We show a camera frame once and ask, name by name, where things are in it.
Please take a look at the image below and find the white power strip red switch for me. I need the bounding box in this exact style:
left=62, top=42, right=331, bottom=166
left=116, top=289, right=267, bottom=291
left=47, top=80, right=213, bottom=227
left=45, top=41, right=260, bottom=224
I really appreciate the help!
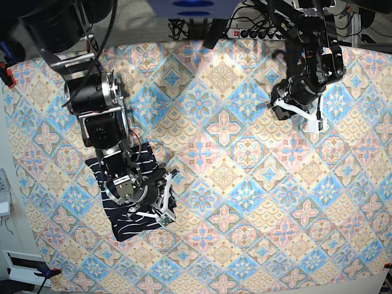
left=226, top=28, right=283, bottom=40

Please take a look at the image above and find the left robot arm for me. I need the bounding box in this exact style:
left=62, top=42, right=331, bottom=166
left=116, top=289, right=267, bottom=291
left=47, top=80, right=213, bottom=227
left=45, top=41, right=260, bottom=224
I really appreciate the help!
left=267, top=1, right=347, bottom=134

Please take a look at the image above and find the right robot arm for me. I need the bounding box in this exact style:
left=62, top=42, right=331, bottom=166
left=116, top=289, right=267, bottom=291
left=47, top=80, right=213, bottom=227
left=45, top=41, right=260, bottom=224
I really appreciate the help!
left=15, top=1, right=176, bottom=226

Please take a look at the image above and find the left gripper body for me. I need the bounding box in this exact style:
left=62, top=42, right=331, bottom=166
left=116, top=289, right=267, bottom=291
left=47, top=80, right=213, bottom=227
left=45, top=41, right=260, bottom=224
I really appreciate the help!
left=271, top=76, right=326, bottom=113

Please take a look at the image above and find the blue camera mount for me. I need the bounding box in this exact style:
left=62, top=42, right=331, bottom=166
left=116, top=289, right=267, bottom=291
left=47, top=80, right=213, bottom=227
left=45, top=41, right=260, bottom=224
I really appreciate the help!
left=147, top=0, right=239, bottom=19

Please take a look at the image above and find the white box on floor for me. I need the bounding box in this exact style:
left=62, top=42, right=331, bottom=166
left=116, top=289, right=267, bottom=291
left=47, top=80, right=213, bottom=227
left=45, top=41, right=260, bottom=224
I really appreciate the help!
left=3, top=250, right=45, bottom=285

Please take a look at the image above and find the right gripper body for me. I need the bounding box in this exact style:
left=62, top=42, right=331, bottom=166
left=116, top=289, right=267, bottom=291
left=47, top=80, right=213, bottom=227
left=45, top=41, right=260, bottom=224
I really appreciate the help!
left=104, top=171, right=167, bottom=208

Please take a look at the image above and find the red black clamp left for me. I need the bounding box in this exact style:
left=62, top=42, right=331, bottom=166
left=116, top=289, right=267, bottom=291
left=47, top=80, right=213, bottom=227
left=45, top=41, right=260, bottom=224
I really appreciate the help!
left=0, top=62, right=16, bottom=89

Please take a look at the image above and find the patterned colourful tablecloth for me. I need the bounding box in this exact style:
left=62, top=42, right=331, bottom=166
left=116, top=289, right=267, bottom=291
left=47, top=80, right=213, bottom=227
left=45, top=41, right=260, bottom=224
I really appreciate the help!
left=1, top=40, right=391, bottom=293

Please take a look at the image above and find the navy white striped T-shirt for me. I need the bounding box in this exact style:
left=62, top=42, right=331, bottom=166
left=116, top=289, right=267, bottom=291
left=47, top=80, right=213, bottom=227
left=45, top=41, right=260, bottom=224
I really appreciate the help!
left=85, top=143, right=178, bottom=242

